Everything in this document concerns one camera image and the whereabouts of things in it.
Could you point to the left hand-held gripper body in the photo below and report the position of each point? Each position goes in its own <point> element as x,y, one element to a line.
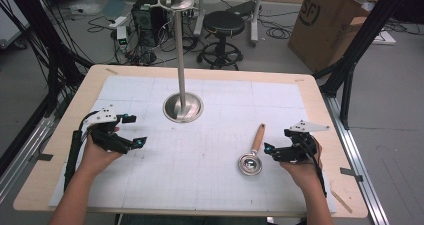
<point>105,136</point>

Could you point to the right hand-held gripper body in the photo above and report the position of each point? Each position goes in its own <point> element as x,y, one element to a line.
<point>301,145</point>

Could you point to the tall metal stand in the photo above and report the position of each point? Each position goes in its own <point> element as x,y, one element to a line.
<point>180,68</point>

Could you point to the person's left hand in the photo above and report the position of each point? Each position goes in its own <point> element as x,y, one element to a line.
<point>96,156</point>

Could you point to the person's right hand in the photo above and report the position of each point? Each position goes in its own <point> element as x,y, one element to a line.
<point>305,173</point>

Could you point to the beige masking tape piece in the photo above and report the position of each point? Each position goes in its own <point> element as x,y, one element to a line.
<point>112,71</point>

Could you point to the grey tape piece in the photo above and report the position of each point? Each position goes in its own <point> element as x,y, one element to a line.
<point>43,157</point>
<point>350,173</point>

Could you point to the white grid mat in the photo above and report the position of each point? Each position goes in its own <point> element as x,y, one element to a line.
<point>216,185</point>

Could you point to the white box with green display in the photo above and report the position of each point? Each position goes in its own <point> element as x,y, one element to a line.
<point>122,36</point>

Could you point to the white power strip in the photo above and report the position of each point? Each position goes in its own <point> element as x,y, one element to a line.
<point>118,21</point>

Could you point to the black computer tower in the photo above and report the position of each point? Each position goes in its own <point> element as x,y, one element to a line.
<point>146,21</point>

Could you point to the large cardboard box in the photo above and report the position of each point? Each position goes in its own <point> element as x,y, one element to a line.
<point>320,35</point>

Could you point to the black round stool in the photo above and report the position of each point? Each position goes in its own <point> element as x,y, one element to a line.
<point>223,23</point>

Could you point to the white flat box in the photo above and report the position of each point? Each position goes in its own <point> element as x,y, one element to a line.
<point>385,38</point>

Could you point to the black flat device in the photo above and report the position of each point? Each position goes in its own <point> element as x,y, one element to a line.
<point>241,8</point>

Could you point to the aluminium rail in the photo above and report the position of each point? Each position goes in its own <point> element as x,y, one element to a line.
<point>356,158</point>
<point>23,155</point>

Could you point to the black metal frame strut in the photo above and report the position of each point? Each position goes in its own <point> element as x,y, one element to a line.
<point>356,45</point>
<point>50,51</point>

